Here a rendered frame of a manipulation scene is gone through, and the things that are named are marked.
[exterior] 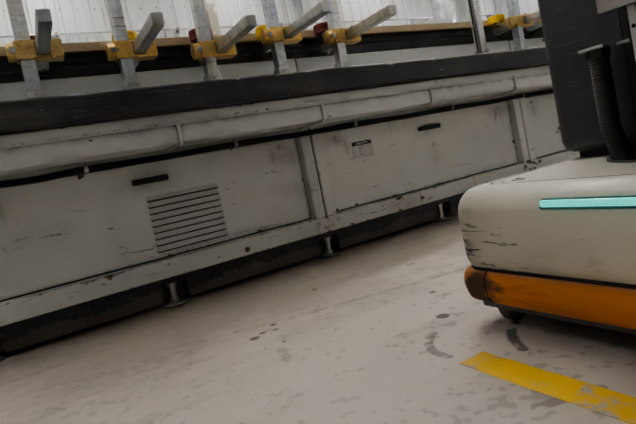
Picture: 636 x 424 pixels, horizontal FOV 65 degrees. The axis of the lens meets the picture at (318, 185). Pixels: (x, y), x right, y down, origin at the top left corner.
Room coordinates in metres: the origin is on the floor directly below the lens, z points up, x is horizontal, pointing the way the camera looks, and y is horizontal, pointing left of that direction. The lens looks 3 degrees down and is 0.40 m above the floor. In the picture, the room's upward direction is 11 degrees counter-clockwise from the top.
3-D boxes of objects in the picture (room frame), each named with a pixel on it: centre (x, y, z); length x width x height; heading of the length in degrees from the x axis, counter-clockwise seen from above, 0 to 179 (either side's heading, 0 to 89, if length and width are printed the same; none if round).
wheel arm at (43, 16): (1.34, 0.63, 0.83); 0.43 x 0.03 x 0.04; 29
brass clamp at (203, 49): (1.63, 0.24, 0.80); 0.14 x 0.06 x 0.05; 119
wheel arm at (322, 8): (1.70, -0.02, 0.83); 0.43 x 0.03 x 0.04; 29
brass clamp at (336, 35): (1.87, -0.19, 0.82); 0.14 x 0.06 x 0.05; 119
